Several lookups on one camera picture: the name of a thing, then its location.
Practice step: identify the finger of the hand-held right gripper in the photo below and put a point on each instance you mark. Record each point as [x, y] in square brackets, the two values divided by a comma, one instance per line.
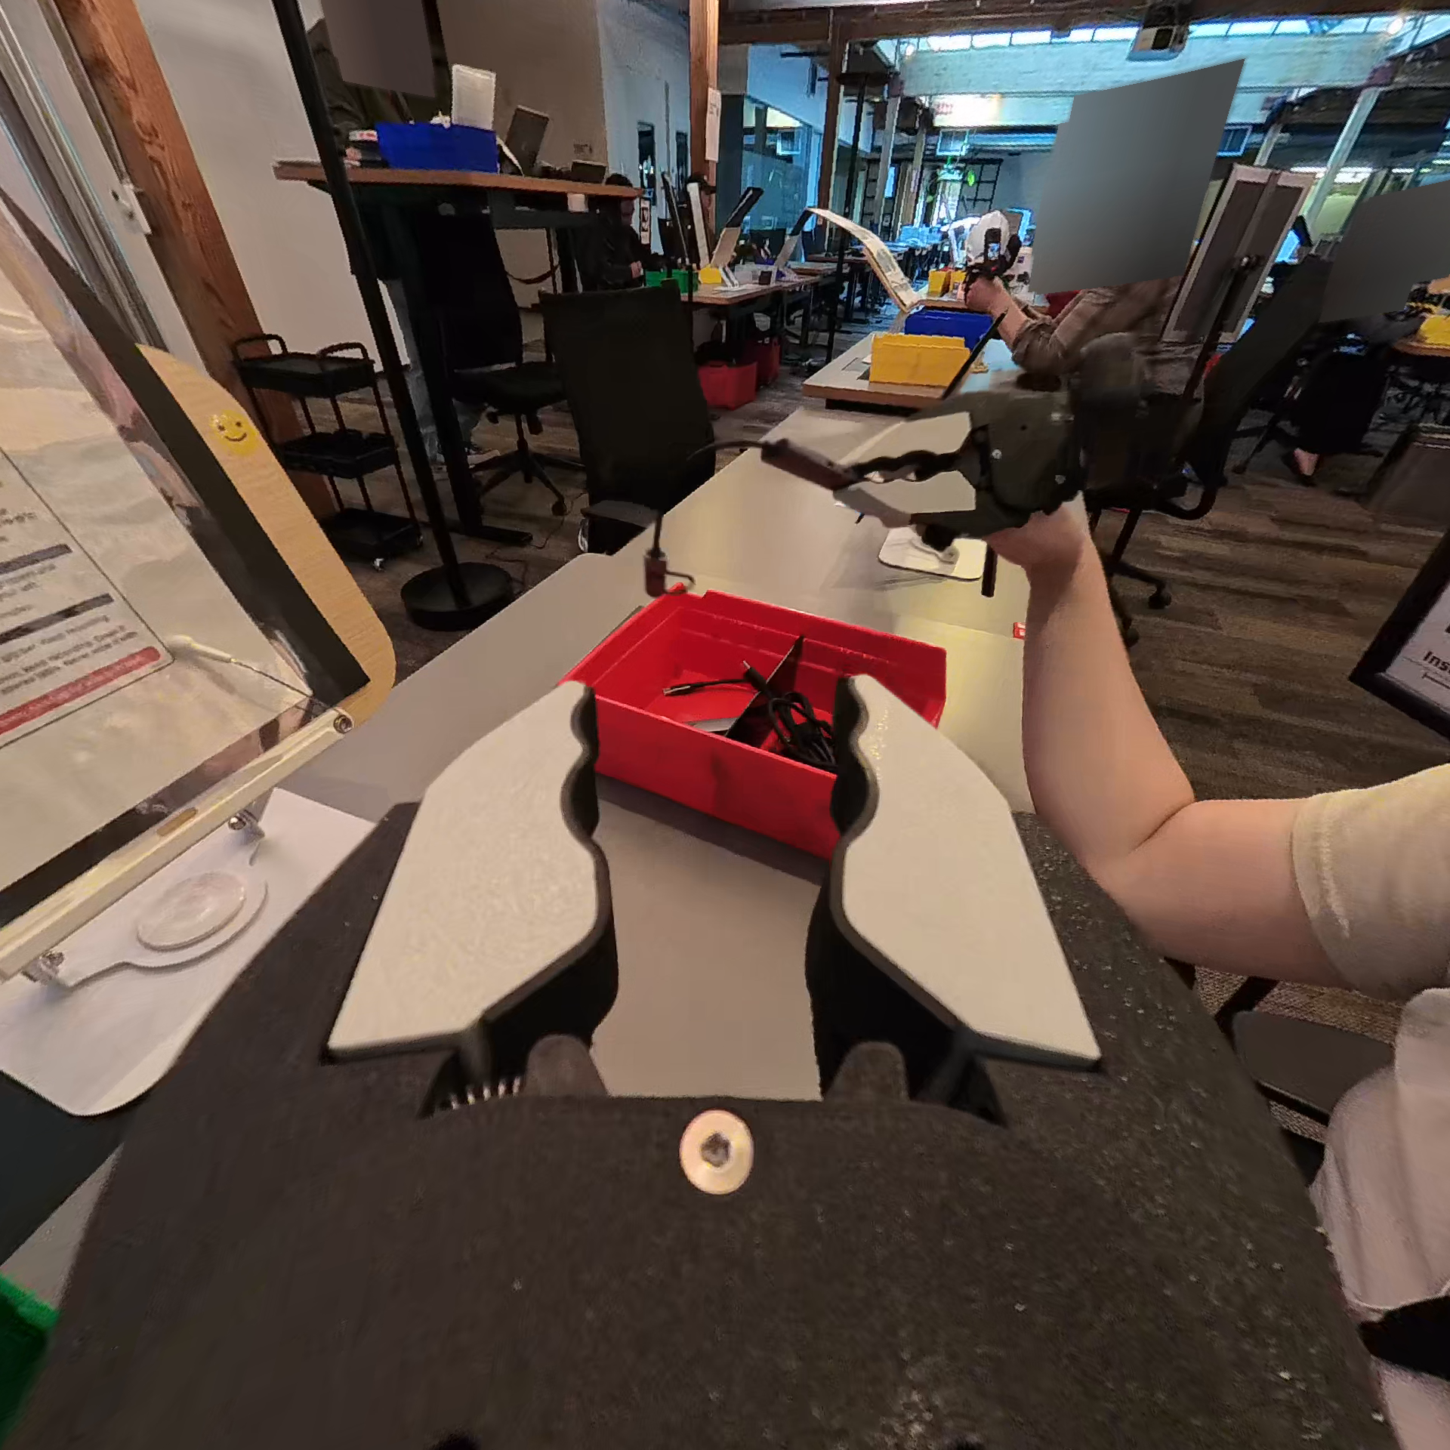
[935, 433]
[906, 505]

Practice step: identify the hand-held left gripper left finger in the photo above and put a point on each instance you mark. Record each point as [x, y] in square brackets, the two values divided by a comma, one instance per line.
[486, 884]

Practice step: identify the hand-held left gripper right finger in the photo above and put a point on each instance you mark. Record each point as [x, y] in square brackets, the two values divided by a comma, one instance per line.
[951, 895]

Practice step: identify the red plastic bin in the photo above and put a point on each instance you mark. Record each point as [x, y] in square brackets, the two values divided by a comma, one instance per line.
[725, 782]

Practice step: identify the green plastic bin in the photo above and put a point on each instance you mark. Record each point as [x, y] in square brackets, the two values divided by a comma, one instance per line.
[22, 1338]

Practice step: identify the person's right forearm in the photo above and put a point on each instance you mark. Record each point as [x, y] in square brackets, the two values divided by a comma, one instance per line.
[1087, 726]

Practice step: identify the person's right hand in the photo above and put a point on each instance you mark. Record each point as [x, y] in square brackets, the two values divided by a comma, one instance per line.
[1048, 551]

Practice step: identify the white document stand base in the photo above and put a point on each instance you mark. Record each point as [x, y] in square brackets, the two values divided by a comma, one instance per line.
[169, 1020]
[906, 555]

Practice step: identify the yellow plastic bin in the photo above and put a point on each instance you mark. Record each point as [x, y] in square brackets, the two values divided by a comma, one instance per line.
[917, 360]

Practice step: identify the blue plastic bin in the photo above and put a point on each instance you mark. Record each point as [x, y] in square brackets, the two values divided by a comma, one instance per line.
[436, 147]
[945, 324]

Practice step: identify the red storage crate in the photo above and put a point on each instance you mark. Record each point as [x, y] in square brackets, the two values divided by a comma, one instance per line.
[725, 386]

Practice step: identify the black office chair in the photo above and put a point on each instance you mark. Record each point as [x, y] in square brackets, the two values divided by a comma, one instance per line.
[1269, 363]
[628, 386]
[509, 392]

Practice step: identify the black floor stand pole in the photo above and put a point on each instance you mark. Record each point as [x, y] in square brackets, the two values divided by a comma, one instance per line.
[453, 596]

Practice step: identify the grey document stand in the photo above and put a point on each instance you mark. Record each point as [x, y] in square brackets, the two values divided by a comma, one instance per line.
[1240, 250]

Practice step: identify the light wooden board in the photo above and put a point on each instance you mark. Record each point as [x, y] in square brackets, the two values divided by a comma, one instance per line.
[328, 613]

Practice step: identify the black chair armrest pad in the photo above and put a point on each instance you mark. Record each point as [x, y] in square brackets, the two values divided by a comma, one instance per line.
[1302, 1060]

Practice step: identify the black document board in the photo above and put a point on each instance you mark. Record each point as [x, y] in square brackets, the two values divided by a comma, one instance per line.
[226, 545]

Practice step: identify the black framed sign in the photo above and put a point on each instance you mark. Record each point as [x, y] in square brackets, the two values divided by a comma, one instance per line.
[1427, 668]

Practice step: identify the grey laptop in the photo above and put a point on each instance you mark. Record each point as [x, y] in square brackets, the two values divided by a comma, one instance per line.
[527, 137]

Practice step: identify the white instruction sheet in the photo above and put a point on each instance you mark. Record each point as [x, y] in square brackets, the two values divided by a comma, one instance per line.
[56, 613]

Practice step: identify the yellow smiley sticker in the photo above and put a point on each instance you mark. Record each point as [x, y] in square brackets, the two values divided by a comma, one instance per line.
[235, 433]

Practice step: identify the black utility cart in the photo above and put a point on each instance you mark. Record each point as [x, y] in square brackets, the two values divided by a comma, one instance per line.
[305, 372]

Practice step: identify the wooden standing desk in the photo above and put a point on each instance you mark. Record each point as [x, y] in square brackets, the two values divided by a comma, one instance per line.
[453, 179]

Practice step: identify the white packet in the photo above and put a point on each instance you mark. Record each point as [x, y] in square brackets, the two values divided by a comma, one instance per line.
[473, 97]

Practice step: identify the wooden pillar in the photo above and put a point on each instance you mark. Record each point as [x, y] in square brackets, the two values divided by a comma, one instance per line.
[169, 205]

